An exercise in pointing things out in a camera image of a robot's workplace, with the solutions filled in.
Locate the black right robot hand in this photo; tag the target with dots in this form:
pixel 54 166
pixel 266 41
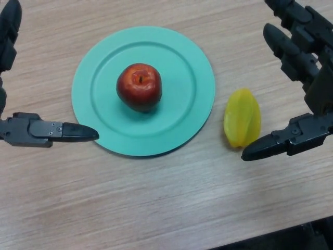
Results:
pixel 318 91

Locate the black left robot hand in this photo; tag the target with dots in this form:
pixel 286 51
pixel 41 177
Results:
pixel 23 129

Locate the red apple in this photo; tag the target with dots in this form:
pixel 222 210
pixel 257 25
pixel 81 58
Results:
pixel 139 87

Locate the green round plate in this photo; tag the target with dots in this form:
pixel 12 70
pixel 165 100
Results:
pixel 182 104

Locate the yellow starfruit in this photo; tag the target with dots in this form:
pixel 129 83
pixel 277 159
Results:
pixel 242 118

